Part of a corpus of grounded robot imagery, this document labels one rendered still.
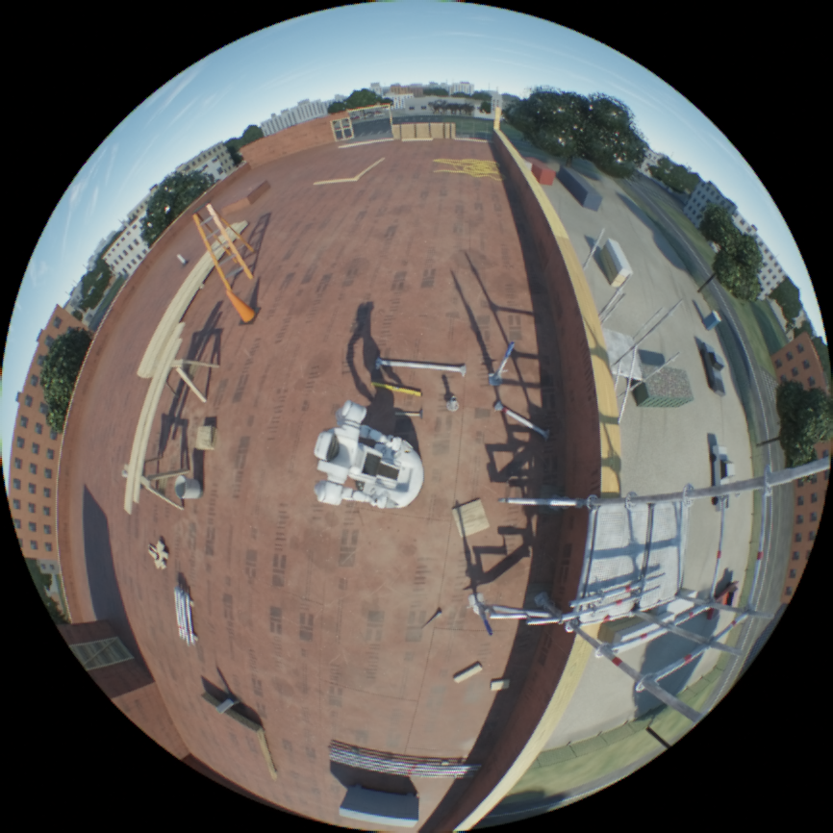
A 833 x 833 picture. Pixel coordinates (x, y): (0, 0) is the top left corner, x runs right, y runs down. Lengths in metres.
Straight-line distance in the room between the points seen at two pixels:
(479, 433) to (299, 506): 2.12
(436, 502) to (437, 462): 0.41
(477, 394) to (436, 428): 0.60
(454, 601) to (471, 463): 1.48
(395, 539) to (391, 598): 0.67
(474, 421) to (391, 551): 1.61
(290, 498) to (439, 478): 1.68
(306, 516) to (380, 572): 1.00
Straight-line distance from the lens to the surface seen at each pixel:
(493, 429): 2.80
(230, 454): 3.74
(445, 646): 3.16
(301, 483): 3.01
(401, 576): 2.78
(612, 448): 2.53
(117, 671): 9.22
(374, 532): 2.73
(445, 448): 2.68
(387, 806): 6.26
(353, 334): 3.44
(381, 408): 2.85
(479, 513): 2.66
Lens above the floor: 2.63
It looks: 72 degrees down
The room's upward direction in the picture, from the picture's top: 12 degrees counter-clockwise
